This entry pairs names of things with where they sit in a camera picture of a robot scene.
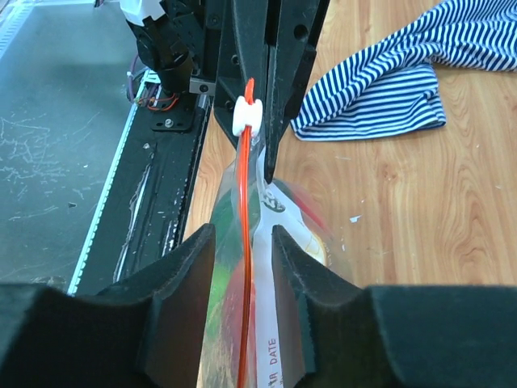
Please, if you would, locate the clear zip top bag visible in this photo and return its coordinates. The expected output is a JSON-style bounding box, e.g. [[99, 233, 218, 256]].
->
[[198, 79, 353, 387]]

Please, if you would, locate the fake red apple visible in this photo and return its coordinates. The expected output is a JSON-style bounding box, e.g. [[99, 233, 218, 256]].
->
[[284, 183, 332, 237]]

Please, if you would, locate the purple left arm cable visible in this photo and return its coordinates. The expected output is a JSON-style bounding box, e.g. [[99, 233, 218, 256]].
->
[[125, 52, 143, 102]]

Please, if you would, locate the blue white striped shirt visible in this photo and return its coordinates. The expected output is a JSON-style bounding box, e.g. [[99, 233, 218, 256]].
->
[[291, 1, 516, 141]]

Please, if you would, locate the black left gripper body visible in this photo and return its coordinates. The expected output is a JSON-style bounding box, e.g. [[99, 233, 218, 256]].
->
[[161, 1, 226, 93]]

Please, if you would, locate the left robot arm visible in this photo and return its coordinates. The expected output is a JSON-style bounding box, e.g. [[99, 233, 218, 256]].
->
[[120, 1, 329, 182]]

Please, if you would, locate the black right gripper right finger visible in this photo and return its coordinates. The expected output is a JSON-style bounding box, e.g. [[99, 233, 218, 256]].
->
[[272, 226, 516, 387]]

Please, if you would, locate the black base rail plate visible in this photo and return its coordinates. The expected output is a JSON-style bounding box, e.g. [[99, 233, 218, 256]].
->
[[68, 94, 211, 295]]

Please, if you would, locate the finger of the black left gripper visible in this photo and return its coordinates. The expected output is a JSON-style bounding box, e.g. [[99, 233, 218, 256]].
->
[[263, 0, 330, 183], [213, 0, 268, 146]]

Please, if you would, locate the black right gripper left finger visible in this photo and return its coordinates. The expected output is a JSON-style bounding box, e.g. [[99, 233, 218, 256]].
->
[[1, 224, 216, 387]]

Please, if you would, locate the fake red-yellow mango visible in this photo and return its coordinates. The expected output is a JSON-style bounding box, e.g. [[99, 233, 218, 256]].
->
[[221, 259, 257, 387]]

